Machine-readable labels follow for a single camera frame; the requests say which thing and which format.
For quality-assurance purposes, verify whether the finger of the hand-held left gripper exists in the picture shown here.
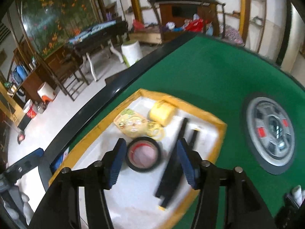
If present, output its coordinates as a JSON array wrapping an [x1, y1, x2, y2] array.
[[6, 148, 45, 175]]

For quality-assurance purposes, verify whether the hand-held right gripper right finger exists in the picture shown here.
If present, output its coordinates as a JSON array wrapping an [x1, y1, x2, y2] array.
[[176, 139, 278, 229]]

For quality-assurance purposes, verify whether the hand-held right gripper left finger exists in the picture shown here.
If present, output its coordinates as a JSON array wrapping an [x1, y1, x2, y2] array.
[[29, 138, 128, 229]]

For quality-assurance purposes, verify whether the black tape roll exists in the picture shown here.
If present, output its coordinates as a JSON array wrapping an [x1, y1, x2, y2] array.
[[125, 136, 164, 173]]

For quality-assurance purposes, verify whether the black marker with white print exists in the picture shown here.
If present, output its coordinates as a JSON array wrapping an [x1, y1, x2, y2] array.
[[154, 117, 189, 198]]

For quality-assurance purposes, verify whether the cream triangular case with keyring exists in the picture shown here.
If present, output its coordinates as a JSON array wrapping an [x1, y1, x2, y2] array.
[[113, 108, 165, 141]]

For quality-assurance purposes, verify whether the black marker with yellow ends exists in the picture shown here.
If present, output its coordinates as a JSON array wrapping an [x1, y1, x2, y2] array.
[[158, 129, 201, 211]]

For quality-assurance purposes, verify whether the white box with gold tape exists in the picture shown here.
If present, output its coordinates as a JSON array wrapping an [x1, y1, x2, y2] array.
[[49, 88, 227, 229]]

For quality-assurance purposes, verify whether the yellow cylindrical jar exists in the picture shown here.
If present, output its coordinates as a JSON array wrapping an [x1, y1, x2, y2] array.
[[149, 100, 176, 127]]

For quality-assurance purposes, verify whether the red and white bucket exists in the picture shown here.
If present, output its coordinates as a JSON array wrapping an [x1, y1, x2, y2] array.
[[23, 99, 39, 119]]

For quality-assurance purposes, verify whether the white and orange bucket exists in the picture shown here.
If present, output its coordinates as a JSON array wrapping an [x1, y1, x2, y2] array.
[[37, 82, 58, 102]]

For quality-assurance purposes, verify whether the wooden side cabinet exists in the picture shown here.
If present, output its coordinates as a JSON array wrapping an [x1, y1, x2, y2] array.
[[12, 48, 58, 101]]

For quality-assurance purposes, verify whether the round grey table centre console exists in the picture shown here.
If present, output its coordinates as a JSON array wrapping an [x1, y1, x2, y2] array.
[[242, 93, 297, 175]]

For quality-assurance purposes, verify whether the blue water jug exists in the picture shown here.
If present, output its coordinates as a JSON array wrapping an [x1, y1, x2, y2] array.
[[13, 64, 28, 85]]

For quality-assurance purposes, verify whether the dark wooden chair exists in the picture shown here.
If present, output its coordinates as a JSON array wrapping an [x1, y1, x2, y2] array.
[[45, 45, 90, 101]]

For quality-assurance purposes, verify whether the white round stool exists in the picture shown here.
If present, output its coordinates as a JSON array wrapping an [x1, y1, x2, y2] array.
[[121, 42, 142, 67]]

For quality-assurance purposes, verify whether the dark grey device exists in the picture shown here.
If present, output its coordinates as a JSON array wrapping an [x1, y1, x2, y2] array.
[[276, 193, 305, 229]]

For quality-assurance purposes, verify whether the black long table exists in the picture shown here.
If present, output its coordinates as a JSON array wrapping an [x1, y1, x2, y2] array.
[[65, 20, 129, 81]]

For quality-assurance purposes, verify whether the low wooden platform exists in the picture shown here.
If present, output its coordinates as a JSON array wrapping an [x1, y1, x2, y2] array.
[[130, 27, 163, 45]]

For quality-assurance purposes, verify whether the patterned cushion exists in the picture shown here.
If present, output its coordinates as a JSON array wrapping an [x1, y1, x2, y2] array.
[[224, 26, 245, 46]]

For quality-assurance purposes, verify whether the red bag on cabinet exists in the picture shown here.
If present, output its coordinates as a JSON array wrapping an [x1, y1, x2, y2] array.
[[183, 19, 204, 32]]

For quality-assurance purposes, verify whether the red plastic bag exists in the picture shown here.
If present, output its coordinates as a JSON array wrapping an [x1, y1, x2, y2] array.
[[132, 19, 144, 32]]

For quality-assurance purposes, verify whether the wooden television cabinet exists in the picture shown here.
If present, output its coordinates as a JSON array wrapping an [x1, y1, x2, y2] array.
[[158, 1, 215, 41]]

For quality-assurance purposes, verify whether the flower wall mural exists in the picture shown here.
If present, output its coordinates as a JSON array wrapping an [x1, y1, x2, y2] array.
[[21, 0, 96, 58]]

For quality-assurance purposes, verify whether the wall shelf unit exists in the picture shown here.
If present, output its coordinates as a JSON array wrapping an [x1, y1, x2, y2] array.
[[214, 0, 268, 50]]

